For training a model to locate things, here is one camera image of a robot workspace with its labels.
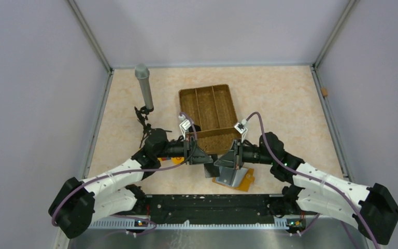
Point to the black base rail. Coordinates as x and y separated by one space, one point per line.
247 209

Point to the grey microphone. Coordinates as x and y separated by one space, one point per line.
142 74

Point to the woven wicker divided tray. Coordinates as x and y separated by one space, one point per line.
212 110

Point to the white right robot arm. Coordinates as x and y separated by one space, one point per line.
370 209

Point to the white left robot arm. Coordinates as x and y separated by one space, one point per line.
80 202

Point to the yellow leather card holder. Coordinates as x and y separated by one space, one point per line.
246 182

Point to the small brown corner object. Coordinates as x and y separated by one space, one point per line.
324 92

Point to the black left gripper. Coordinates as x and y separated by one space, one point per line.
193 154

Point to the single black VIP card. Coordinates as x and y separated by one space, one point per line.
230 177

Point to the yellow no-entry sign block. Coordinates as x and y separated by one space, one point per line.
177 160

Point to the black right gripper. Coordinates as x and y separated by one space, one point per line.
229 159

